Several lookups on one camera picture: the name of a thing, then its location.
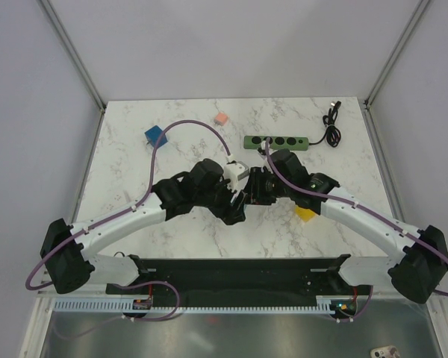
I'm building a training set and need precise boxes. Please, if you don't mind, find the black power strip cable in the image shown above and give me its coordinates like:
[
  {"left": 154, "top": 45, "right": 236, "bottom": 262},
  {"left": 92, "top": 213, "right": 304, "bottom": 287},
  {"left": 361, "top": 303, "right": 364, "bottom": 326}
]
[{"left": 307, "top": 100, "right": 343, "bottom": 148}]

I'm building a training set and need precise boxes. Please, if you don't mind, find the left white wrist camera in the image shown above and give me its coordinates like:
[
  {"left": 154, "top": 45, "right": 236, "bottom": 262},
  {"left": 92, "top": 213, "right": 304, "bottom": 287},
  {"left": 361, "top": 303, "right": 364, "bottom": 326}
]
[{"left": 223, "top": 155, "right": 249, "bottom": 191}]

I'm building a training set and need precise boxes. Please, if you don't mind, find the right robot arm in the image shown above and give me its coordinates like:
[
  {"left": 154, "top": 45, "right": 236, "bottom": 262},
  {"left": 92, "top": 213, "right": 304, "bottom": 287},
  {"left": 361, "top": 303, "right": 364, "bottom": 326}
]
[{"left": 244, "top": 149, "right": 448, "bottom": 304}]

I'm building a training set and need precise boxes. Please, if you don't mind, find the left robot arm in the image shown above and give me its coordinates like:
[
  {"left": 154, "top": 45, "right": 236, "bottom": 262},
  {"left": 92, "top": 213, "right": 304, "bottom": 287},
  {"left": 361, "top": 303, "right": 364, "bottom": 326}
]
[{"left": 40, "top": 159, "right": 249, "bottom": 294}]

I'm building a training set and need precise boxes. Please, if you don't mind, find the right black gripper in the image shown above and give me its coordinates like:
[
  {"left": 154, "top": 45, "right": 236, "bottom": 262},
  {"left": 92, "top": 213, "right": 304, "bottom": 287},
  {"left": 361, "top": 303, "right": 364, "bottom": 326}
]
[{"left": 243, "top": 166, "right": 293, "bottom": 206}]

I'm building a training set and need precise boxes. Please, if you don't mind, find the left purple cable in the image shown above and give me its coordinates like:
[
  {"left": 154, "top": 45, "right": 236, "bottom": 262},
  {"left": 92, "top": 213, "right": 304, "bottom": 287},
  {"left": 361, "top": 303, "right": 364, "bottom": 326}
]
[{"left": 25, "top": 119, "right": 234, "bottom": 291}]

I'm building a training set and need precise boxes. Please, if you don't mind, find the purple cable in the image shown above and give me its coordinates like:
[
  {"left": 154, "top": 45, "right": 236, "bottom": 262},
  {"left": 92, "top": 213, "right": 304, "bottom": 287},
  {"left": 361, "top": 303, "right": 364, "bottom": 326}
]
[
  {"left": 264, "top": 138, "right": 448, "bottom": 298},
  {"left": 25, "top": 119, "right": 234, "bottom": 291}
]

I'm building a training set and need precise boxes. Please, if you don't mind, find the yellow plug cube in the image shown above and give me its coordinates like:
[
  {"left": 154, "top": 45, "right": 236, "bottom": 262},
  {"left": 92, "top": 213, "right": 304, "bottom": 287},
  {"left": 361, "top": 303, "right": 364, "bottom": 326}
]
[{"left": 294, "top": 206, "right": 317, "bottom": 223}]

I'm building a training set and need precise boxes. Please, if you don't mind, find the blue plug cube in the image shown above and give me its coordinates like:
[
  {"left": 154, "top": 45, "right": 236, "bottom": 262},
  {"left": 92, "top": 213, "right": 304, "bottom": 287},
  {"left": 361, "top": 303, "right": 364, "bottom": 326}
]
[{"left": 144, "top": 125, "right": 168, "bottom": 148}]

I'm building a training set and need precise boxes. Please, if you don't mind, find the green power strip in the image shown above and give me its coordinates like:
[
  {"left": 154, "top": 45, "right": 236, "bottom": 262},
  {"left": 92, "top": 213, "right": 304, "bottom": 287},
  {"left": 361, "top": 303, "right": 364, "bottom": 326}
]
[{"left": 243, "top": 135, "right": 310, "bottom": 151}]

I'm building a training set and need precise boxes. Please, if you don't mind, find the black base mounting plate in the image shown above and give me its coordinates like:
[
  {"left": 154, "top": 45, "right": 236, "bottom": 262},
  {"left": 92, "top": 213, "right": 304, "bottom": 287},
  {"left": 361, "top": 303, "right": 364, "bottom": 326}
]
[{"left": 105, "top": 258, "right": 370, "bottom": 307}]

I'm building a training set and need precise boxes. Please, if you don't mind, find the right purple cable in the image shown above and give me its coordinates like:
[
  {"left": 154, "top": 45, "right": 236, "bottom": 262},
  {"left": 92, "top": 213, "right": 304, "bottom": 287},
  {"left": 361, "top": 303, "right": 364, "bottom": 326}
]
[{"left": 264, "top": 138, "right": 448, "bottom": 298}]

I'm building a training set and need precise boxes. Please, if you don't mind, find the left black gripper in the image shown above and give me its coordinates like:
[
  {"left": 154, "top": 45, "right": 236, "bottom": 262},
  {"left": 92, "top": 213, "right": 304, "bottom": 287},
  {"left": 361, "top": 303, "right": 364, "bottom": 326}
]
[{"left": 195, "top": 175, "right": 247, "bottom": 226}]

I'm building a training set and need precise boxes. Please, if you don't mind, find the pink plug cube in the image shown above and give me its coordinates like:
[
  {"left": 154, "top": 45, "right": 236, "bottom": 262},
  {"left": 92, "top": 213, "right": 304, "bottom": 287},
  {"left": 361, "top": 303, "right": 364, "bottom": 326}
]
[{"left": 214, "top": 112, "right": 229, "bottom": 127}]

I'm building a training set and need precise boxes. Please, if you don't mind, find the right aluminium frame post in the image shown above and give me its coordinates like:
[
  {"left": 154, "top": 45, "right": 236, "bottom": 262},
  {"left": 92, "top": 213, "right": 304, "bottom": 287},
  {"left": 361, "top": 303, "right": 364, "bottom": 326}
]
[{"left": 361, "top": 0, "right": 433, "bottom": 111}]

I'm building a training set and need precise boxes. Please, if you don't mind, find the left aluminium frame post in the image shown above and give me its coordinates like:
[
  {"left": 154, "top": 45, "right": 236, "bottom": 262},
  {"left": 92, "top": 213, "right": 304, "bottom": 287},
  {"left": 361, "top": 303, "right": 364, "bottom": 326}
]
[{"left": 35, "top": 0, "right": 108, "bottom": 114}]

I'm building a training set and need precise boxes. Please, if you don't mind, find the white slotted cable duct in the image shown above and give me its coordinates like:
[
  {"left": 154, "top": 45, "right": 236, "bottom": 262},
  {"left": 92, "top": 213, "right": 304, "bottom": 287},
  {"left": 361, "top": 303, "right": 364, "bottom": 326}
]
[{"left": 52, "top": 296, "right": 348, "bottom": 315}]

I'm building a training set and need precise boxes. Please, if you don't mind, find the aluminium frame post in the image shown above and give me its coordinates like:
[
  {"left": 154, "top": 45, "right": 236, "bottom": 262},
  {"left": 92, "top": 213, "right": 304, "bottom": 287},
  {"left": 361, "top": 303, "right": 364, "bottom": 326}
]
[
  {"left": 35, "top": 0, "right": 108, "bottom": 114},
  {"left": 361, "top": 0, "right": 433, "bottom": 111}
]

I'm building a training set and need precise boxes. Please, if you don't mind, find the smartphone with camera lenses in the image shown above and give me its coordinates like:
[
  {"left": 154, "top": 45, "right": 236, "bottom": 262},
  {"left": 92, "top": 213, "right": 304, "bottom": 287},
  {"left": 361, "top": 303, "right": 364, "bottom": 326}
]
[{"left": 370, "top": 345, "right": 401, "bottom": 358}]

